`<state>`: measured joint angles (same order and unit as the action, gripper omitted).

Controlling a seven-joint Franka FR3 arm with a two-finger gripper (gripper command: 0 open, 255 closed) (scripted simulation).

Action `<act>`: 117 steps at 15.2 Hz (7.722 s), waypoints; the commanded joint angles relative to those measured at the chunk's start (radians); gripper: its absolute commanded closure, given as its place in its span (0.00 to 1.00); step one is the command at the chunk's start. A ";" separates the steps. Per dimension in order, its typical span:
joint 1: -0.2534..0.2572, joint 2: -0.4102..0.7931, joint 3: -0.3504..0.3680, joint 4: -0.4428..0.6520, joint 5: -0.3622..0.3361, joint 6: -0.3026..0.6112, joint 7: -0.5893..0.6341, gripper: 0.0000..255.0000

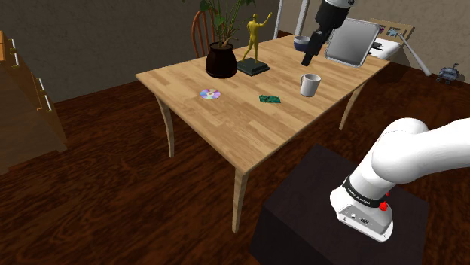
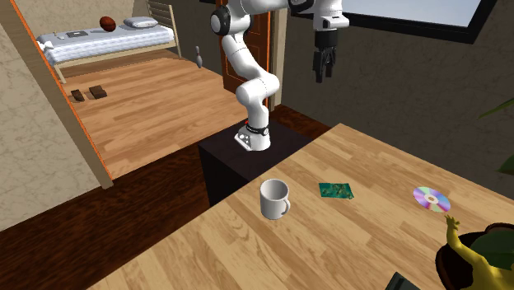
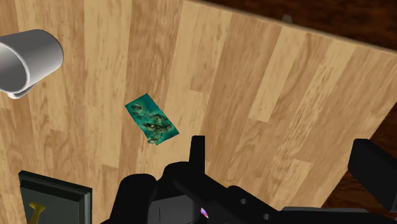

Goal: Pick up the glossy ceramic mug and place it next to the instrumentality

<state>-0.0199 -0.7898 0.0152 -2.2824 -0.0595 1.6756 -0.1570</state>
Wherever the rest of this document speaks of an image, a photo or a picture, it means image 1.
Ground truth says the tan picture frame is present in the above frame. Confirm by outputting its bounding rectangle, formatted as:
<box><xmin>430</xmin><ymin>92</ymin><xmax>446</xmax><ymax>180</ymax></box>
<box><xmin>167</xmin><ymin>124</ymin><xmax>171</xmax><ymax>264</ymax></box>
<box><xmin>368</xmin><ymin>17</ymin><xmax>416</xmax><ymax>42</ymax></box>

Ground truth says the white box with black top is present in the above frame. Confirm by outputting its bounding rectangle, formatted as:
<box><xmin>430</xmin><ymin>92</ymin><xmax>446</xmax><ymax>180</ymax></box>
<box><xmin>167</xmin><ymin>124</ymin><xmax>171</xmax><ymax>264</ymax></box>
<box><xmin>368</xmin><ymin>38</ymin><xmax>401</xmax><ymax>61</ymax></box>

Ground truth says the green plant in black pot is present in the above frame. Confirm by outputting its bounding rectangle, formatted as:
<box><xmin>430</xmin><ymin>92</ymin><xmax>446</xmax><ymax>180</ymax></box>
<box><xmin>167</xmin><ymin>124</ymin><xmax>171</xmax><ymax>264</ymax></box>
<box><xmin>182</xmin><ymin>0</ymin><xmax>256</xmax><ymax>80</ymax></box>

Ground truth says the grey toy rover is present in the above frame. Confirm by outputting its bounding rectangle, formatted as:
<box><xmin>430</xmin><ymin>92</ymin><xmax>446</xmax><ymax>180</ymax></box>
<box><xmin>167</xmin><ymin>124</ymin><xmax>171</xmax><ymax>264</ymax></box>
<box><xmin>435</xmin><ymin>62</ymin><xmax>462</xmax><ymax>86</ymax></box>

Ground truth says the shiny compact disc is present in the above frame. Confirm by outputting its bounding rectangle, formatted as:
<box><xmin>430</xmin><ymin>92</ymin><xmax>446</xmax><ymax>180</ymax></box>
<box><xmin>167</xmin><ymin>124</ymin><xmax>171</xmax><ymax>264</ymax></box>
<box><xmin>200</xmin><ymin>88</ymin><xmax>222</xmax><ymax>101</ymax></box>

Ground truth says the brown wooden chair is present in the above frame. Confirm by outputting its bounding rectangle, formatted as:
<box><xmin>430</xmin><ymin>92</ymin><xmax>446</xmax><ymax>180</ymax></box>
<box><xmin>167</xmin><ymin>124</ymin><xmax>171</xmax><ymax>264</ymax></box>
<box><xmin>191</xmin><ymin>8</ymin><xmax>222</xmax><ymax>59</ymax></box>

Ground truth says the brown wooden chest of drawers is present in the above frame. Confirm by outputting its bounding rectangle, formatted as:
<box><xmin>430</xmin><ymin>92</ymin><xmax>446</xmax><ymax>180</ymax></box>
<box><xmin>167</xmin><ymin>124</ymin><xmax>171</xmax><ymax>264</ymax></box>
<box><xmin>0</xmin><ymin>29</ymin><xmax>69</xmax><ymax>175</ymax></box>

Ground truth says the light wooden table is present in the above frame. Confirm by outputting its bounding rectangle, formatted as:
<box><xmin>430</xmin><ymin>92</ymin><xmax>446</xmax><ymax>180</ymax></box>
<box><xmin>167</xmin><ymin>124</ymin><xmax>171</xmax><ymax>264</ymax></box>
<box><xmin>135</xmin><ymin>34</ymin><xmax>391</xmax><ymax>234</ymax></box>

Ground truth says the gold figure on dark base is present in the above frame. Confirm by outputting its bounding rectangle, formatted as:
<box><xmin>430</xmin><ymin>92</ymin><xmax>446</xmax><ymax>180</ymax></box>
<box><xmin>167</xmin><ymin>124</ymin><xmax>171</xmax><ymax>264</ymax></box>
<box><xmin>236</xmin><ymin>11</ymin><xmax>273</xmax><ymax>78</ymax></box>

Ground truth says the grey metal tray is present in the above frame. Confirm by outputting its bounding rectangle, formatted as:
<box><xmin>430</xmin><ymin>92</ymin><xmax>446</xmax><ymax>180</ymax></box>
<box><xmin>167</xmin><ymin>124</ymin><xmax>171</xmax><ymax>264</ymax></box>
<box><xmin>324</xmin><ymin>17</ymin><xmax>381</xmax><ymax>69</ymax></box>

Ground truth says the grey baseball bat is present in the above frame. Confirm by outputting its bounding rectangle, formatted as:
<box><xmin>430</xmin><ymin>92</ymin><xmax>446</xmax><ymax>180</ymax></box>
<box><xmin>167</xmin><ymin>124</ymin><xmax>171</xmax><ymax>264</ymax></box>
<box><xmin>398</xmin><ymin>33</ymin><xmax>433</xmax><ymax>78</ymax></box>

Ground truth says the green flat card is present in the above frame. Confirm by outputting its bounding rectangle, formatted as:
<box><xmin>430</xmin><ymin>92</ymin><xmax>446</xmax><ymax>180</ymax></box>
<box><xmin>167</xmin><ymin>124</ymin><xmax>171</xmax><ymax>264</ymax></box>
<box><xmin>258</xmin><ymin>94</ymin><xmax>282</xmax><ymax>105</ymax></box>

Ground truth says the white mug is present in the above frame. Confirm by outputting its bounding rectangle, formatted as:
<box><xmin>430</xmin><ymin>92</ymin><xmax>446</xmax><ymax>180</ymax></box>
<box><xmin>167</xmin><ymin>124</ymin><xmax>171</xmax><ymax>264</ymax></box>
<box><xmin>299</xmin><ymin>73</ymin><xmax>322</xmax><ymax>98</ymax></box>

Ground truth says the white pole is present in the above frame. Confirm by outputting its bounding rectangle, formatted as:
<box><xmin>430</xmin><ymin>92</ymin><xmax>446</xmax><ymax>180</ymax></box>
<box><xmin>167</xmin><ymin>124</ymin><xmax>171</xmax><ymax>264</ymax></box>
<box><xmin>273</xmin><ymin>0</ymin><xmax>285</xmax><ymax>40</ymax></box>

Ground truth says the dark robot stand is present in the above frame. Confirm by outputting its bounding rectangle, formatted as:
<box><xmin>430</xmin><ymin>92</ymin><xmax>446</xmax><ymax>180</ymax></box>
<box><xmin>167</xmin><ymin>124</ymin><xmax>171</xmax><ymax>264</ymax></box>
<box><xmin>249</xmin><ymin>143</ymin><xmax>431</xmax><ymax>265</ymax></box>

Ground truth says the blue bowl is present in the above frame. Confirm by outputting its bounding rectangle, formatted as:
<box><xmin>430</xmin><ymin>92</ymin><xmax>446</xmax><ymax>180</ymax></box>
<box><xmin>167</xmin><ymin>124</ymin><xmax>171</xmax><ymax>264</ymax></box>
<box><xmin>292</xmin><ymin>35</ymin><xmax>313</xmax><ymax>53</ymax></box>

